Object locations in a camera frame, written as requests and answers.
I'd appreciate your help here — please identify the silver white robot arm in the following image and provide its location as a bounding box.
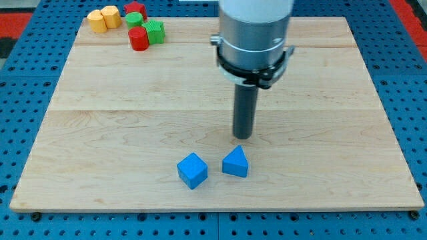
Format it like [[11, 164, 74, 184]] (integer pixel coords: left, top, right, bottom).
[[218, 0, 294, 70]]

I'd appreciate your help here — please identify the blue triangle block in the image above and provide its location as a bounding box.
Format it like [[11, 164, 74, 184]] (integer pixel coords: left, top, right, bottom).
[[222, 145, 249, 177]]

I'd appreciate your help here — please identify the blue cube block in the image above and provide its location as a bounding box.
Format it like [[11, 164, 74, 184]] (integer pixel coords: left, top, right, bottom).
[[177, 153, 208, 189]]

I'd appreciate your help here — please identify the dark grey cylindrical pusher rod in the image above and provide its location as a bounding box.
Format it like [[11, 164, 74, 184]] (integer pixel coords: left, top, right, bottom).
[[233, 85, 258, 139]]

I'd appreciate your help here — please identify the light wooden board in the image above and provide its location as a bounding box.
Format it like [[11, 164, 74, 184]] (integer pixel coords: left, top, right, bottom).
[[10, 17, 424, 213]]

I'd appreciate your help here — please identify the green star block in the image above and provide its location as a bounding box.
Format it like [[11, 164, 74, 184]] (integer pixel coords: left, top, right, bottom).
[[141, 20, 165, 45]]

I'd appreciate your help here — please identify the red cylinder block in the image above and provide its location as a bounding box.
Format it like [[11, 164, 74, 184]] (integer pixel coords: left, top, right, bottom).
[[128, 27, 149, 51]]

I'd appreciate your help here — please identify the green cylinder block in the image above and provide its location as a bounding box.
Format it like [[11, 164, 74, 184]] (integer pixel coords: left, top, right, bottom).
[[125, 11, 143, 29]]

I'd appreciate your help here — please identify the red star block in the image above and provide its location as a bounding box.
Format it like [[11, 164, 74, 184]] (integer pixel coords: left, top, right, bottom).
[[123, 1, 147, 21]]

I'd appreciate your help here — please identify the yellow hexagon block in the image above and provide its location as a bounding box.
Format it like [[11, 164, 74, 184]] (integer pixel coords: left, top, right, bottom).
[[101, 5, 122, 29]]

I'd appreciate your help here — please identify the yellow rounded block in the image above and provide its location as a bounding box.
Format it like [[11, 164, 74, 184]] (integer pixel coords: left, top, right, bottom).
[[87, 9, 107, 33]]

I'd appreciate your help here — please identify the black clamp ring with bracket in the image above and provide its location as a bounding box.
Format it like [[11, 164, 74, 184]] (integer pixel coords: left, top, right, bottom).
[[215, 45, 296, 91]]

